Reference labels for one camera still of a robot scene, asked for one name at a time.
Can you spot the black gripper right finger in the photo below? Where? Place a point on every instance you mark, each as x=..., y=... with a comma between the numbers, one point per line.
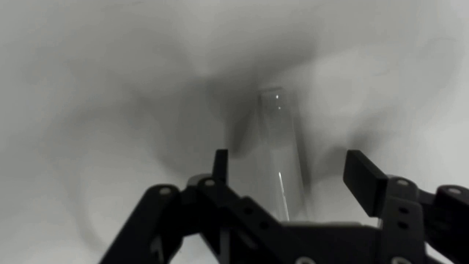
x=409, y=217

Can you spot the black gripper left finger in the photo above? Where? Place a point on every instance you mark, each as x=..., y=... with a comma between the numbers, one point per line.
x=233, y=227

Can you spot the white marker with black cap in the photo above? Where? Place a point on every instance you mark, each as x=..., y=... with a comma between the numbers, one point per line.
x=278, y=134

